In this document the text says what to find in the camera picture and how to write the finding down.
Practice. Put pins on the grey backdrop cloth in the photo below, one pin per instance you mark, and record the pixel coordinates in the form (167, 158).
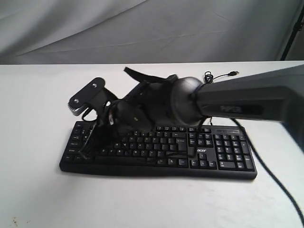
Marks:
(144, 31)

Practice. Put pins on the black tripod stand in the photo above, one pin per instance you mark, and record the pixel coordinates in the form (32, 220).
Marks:
(293, 48)

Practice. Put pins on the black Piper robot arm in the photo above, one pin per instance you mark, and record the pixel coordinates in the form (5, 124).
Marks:
(272, 96)

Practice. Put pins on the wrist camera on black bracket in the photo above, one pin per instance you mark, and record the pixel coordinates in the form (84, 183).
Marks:
(93, 96)

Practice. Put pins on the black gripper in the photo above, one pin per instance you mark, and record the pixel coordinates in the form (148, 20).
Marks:
(103, 134)

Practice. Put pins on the black acer keyboard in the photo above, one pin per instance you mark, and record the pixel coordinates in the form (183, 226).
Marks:
(167, 151)

